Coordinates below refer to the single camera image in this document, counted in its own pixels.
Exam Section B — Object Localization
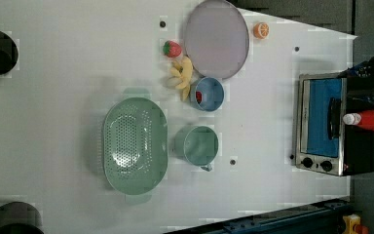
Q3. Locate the red ketchup bottle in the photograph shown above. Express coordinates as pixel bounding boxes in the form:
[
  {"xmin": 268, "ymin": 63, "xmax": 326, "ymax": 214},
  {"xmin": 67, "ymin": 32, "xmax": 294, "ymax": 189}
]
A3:
[{"xmin": 343, "ymin": 110, "xmax": 374, "ymax": 131}]

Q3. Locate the black toaster oven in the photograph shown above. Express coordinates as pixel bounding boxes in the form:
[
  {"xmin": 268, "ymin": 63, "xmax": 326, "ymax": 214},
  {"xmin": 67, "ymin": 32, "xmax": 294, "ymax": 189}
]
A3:
[{"xmin": 294, "ymin": 73, "xmax": 374, "ymax": 176}]

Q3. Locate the orange slice toy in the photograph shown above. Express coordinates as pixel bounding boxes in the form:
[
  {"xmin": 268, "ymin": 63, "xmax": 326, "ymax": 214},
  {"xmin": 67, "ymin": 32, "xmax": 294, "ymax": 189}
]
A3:
[{"xmin": 253, "ymin": 22, "xmax": 270, "ymax": 39}]

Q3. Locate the grey round plate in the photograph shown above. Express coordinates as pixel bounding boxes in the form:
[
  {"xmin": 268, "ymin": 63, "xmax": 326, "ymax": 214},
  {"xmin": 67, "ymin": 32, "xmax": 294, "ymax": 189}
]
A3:
[{"xmin": 183, "ymin": 0, "xmax": 249, "ymax": 79}]

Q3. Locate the blue cup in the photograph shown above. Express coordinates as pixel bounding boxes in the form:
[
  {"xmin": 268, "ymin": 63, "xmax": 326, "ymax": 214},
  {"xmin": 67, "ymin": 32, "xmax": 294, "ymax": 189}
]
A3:
[{"xmin": 188, "ymin": 77, "xmax": 224, "ymax": 112}]

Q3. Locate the small red object in cup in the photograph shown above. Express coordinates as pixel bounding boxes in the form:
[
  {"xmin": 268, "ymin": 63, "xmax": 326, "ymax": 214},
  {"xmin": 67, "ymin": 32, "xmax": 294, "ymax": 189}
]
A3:
[{"xmin": 196, "ymin": 92, "xmax": 203, "ymax": 103}]

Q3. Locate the green mug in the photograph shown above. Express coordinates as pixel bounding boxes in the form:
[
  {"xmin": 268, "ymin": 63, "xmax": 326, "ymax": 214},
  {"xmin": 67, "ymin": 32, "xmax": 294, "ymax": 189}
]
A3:
[{"xmin": 174, "ymin": 126, "xmax": 219, "ymax": 172}]

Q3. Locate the peeled banana toy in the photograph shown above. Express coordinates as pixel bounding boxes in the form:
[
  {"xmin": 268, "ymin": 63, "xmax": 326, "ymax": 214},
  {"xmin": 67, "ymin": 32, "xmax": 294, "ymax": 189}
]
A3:
[{"xmin": 166, "ymin": 56, "xmax": 193, "ymax": 101}]

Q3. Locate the red strawberry toy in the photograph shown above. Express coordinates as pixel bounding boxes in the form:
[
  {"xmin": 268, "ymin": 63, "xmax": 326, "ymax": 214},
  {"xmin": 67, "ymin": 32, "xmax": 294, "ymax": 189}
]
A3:
[{"xmin": 163, "ymin": 41, "xmax": 182, "ymax": 58}]

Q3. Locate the green colander basket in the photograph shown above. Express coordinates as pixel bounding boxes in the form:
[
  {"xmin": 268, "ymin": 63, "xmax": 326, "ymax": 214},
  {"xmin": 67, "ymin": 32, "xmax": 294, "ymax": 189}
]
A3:
[{"xmin": 102, "ymin": 88, "xmax": 168, "ymax": 205}]

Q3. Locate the black round base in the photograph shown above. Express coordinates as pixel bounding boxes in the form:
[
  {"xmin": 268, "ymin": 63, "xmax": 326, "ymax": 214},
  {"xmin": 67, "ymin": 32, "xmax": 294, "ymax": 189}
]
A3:
[{"xmin": 0, "ymin": 202, "xmax": 45, "ymax": 234}]

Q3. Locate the blue metal frame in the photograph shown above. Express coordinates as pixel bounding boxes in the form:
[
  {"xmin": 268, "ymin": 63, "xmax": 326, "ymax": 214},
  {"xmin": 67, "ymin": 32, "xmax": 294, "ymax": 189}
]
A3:
[{"xmin": 167, "ymin": 199, "xmax": 353, "ymax": 234}]

